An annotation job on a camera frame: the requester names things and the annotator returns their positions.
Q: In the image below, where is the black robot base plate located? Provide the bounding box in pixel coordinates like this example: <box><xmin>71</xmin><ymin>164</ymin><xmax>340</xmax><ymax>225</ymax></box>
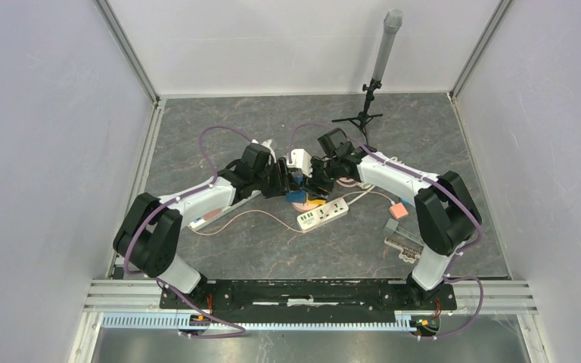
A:
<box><xmin>187</xmin><ymin>278</ymin><xmax>458</xmax><ymax>324</ymax></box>

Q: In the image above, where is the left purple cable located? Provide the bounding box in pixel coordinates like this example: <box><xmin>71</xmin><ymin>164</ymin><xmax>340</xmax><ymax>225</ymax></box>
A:
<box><xmin>122</xmin><ymin>125</ymin><xmax>254</xmax><ymax>340</ymax></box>

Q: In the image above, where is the beige perforated bracket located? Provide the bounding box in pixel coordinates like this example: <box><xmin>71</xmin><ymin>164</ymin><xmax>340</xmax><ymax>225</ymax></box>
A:
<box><xmin>384</xmin><ymin>237</ymin><xmax>424</xmax><ymax>264</ymax></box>

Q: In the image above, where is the yellow cube socket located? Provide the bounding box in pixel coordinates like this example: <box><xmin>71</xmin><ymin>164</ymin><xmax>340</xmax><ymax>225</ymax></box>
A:
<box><xmin>306</xmin><ymin>197</ymin><xmax>327</xmax><ymax>206</ymax></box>

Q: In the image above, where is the white slotted cable duct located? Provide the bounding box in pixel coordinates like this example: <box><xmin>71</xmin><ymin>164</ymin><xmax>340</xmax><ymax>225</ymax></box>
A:
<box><xmin>101</xmin><ymin>312</ymin><xmax>416</xmax><ymax>333</ymax></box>

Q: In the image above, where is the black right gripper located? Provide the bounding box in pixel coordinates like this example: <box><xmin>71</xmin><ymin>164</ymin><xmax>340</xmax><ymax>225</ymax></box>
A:
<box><xmin>299</xmin><ymin>156</ymin><xmax>340</xmax><ymax>201</ymax></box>

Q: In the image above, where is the dark blue cube socket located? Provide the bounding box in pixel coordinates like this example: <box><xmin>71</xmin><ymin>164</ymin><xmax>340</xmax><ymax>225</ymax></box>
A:
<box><xmin>285</xmin><ymin>191</ymin><xmax>307</xmax><ymax>204</ymax></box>

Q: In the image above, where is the white power strip cord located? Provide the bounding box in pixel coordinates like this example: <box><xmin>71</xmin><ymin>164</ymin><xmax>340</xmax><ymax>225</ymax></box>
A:
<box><xmin>346</xmin><ymin>156</ymin><xmax>407</xmax><ymax>207</ymax></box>

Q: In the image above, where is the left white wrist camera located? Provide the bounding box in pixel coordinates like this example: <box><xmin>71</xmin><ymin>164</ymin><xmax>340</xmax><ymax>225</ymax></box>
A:
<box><xmin>251</xmin><ymin>138</ymin><xmax>277</xmax><ymax>161</ymax></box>

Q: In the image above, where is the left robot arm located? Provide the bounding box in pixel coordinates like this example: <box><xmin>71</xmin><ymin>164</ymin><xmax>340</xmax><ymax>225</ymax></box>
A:
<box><xmin>112</xmin><ymin>142</ymin><xmax>292</xmax><ymax>309</ymax></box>

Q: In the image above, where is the white power strip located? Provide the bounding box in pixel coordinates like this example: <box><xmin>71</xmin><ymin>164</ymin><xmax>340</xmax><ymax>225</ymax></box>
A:
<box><xmin>297</xmin><ymin>197</ymin><xmax>350</xmax><ymax>231</ymax></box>

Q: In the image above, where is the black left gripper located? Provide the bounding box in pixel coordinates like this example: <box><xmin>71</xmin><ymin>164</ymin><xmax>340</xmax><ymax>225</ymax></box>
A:
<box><xmin>253</xmin><ymin>160</ymin><xmax>300</xmax><ymax>201</ymax></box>

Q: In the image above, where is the pink charging cable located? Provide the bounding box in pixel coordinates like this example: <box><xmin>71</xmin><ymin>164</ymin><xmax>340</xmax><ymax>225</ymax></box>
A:
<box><xmin>192</xmin><ymin>207</ymin><xmax>304</xmax><ymax>237</ymax></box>

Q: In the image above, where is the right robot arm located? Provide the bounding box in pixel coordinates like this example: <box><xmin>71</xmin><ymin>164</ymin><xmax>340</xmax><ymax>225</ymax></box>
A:
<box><xmin>312</xmin><ymin>128</ymin><xmax>483</xmax><ymax>309</ymax></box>

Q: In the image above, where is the grey microphone on tripod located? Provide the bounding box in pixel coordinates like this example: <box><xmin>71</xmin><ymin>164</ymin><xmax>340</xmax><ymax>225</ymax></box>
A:
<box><xmin>332</xmin><ymin>8</ymin><xmax>404</xmax><ymax>144</ymax></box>

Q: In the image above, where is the grey metal bracket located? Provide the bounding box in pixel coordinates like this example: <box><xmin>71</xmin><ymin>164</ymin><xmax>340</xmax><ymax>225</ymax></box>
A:
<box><xmin>384</xmin><ymin>219</ymin><xmax>424</xmax><ymax>247</ymax></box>

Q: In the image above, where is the white dock with green inset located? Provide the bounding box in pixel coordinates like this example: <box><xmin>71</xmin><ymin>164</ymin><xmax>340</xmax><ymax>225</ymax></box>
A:
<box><xmin>188</xmin><ymin>191</ymin><xmax>261</xmax><ymax>231</ymax></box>

